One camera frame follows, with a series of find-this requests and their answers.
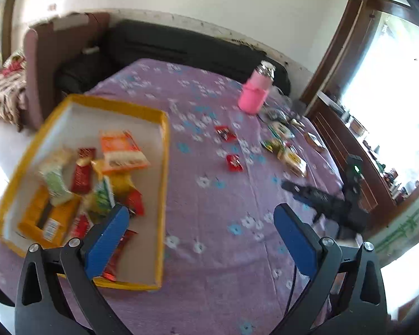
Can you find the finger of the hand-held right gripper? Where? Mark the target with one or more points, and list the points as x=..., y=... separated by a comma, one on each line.
x=302, y=193

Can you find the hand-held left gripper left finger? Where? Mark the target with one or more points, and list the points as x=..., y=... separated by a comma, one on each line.
x=108, y=237

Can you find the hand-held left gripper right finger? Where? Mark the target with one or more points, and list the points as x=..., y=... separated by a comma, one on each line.
x=295, y=240

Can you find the dark red snack packet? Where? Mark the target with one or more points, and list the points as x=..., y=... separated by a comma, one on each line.
x=120, y=251

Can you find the red stick snack packet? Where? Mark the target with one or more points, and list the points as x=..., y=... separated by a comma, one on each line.
x=82, y=174

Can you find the light green snack packet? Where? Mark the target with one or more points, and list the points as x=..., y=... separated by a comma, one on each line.
x=56, y=178

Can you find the orange snack packet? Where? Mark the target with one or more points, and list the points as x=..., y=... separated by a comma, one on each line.
x=122, y=151

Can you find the yellow cardboard box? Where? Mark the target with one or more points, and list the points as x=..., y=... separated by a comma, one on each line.
x=132, y=125

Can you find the beige snack packet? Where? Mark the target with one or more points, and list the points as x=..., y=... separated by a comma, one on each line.
x=293, y=160

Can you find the small tan box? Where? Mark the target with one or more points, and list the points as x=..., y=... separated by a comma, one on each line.
x=314, y=139

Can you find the green print cloth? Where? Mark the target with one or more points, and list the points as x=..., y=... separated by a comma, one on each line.
x=401, y=230

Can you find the yellow green snack packet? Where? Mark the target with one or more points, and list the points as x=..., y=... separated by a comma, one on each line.
x=272, y=144

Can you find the brown wooden dresser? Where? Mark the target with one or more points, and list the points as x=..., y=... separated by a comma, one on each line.
x=338, y=146

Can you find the flat yellow packet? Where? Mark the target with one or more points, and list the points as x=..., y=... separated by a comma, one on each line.
x=47, y=220

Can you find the green and white packet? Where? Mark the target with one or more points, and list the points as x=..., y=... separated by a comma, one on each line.
x=279, y=129

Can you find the small white packet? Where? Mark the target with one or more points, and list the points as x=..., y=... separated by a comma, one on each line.
x=296, y=123

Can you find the dark silver packet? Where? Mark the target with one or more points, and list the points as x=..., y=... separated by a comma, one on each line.
x=274, y=114

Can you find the red candy packet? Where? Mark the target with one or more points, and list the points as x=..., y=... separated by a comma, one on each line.
x=225, y=133

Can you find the pink sleeved bottle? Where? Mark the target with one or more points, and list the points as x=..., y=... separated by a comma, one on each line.
x=253, y=94

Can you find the bright window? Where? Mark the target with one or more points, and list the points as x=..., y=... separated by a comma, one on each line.
x=394, y=87

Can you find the red striped blanket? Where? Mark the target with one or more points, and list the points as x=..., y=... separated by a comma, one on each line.
x=3, y=90

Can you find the brown armchair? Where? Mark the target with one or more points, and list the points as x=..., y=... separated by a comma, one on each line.
x=45, y=62

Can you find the small white item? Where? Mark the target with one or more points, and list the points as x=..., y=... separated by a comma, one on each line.
x=90, y=49

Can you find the black sofa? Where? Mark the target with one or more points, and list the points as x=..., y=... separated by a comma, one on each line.
x=178, y=45

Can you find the brown wooden door frame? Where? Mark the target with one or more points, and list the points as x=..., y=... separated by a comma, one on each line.
x=345, y=35

